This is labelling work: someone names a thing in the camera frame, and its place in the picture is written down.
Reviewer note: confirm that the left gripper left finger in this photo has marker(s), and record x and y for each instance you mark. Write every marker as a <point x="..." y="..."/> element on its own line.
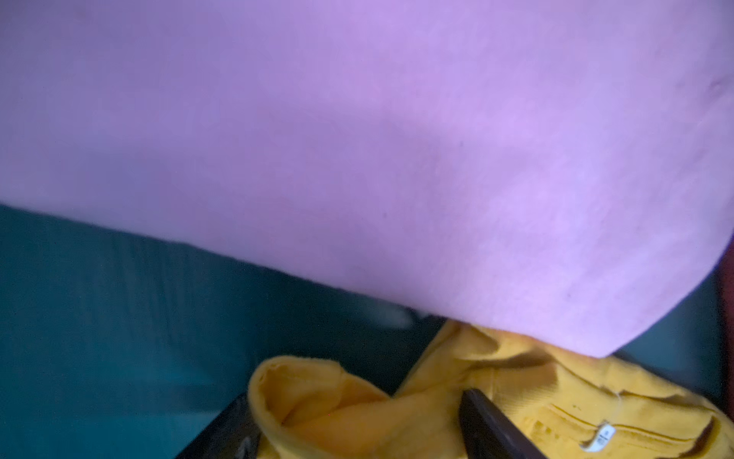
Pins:
<point x="233" y="434"/>

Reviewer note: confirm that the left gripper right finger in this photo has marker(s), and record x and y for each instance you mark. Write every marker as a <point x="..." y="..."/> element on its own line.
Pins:
<point x="488" y="433"/>

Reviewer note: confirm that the yellow t-shirt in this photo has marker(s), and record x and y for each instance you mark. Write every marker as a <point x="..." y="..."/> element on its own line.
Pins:
<point x="310" y="408"/>

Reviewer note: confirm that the pink t-shirt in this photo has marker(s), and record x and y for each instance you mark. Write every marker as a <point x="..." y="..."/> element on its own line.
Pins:
<point x="557" y="169"/>

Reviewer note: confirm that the dark red t-shirt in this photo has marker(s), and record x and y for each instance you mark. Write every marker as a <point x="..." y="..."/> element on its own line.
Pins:
<point x="726" y="290"/>

